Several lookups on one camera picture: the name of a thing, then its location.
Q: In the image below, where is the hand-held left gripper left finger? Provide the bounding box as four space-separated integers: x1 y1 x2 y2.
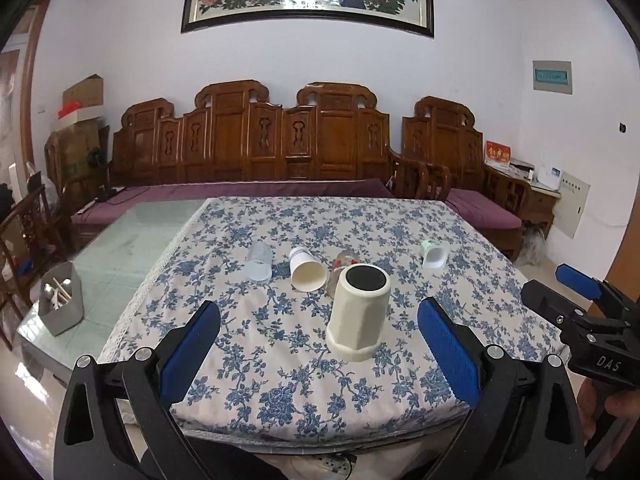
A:
54 301 221 480

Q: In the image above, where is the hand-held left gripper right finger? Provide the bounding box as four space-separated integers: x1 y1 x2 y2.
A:
417 297 588 480

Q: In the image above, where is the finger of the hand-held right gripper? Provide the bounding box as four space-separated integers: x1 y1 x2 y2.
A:
555 263 640 322
521 280 581 342

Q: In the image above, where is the cream faceted cup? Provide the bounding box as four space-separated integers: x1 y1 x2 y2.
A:
326 262 392 362

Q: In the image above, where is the small white green cup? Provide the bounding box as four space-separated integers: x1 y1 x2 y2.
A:
421 240 449 270

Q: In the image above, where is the clear plastic cup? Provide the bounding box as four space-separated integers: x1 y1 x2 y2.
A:
245 241 273 283

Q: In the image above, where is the glass cup with red print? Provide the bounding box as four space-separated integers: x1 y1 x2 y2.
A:
326 250 362 300

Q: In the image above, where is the white paper cup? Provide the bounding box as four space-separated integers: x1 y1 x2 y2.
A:
289 247 329 293

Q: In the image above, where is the person's right hand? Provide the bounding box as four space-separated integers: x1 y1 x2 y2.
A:
581 384 640 442

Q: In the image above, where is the orange wooden door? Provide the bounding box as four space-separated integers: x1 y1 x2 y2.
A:
606 227 640 306

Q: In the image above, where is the clear plastic bag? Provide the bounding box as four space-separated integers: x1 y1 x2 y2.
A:
520 226 547 266

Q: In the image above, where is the beige metal cabinet door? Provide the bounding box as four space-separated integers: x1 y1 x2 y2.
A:
552 170 591 239

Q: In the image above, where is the wooden side table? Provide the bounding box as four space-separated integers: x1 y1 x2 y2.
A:
482 164 560 240

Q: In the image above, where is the blue floral tablecloth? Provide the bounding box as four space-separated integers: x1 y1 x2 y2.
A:
97 196 571 443

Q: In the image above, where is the white box device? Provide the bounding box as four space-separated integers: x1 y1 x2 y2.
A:
536 162 564 191

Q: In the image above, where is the short purple seat cushion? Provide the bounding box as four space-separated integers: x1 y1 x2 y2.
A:
445 189 523 231

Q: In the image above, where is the grey utensil container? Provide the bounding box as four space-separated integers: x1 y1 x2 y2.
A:
38 261 85 337

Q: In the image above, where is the red desk calendar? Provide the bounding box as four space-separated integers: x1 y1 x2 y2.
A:
484 140 512 166

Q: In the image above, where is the white power strip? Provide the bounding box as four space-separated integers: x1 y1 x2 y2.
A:
292 452 357 478

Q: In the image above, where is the long purple seat cushion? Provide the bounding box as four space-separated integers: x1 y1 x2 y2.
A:
72 178 396 226

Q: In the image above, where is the carved wooden armchair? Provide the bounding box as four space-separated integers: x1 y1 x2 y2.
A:
389 96 533 262

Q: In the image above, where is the dark wooden chair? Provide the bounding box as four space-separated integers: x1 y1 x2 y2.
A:
0 177 71 352

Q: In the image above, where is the carved wooden sofa bench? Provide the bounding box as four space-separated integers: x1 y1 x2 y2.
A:
70 80 401 251

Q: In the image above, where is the large cardboard box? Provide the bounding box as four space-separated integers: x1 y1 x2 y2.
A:
45 119 103 188

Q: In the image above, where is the brown cardboard box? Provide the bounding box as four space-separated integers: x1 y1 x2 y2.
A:
62 74 104 111

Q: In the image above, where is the grey wall panel box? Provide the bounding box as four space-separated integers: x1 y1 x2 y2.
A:
531 60 573 95

